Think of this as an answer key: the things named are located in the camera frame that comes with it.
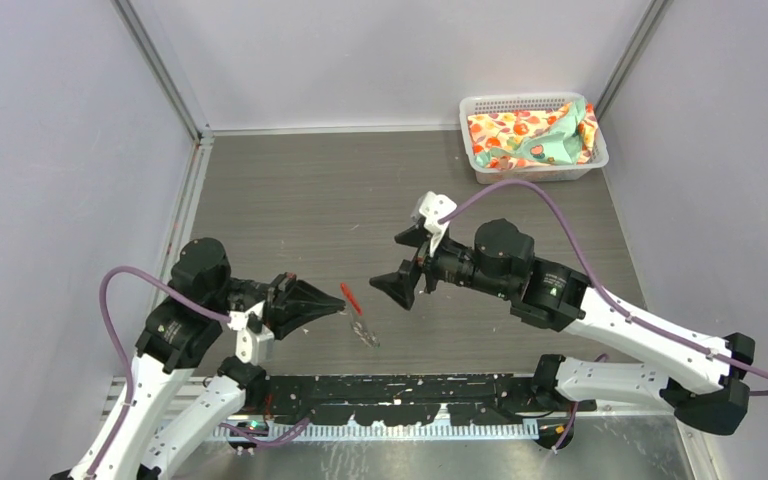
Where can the white plastic basket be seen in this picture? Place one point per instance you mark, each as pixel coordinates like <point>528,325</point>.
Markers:
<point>540,101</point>

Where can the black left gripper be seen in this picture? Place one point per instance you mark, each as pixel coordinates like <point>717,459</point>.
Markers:
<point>290,302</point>

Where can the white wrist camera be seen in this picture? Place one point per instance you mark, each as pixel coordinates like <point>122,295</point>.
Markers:
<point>431,211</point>
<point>254,340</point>

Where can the red key tag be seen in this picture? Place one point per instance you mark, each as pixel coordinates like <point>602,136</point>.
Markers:
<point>351,300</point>

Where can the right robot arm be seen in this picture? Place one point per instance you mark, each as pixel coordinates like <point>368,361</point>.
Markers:
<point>675,369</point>

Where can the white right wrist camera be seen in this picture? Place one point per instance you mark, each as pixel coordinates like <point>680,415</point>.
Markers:
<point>431,211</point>

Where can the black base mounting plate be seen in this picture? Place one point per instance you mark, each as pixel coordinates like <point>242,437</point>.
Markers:
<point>401,400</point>

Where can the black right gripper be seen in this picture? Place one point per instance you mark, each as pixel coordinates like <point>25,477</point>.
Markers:
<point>401,283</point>

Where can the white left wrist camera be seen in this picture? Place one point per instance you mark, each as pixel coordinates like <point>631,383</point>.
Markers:
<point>254,340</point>

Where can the colourful patterned cloth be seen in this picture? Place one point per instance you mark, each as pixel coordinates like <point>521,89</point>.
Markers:
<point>524,138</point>

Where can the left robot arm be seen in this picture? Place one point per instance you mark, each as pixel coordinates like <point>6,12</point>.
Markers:
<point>202,300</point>

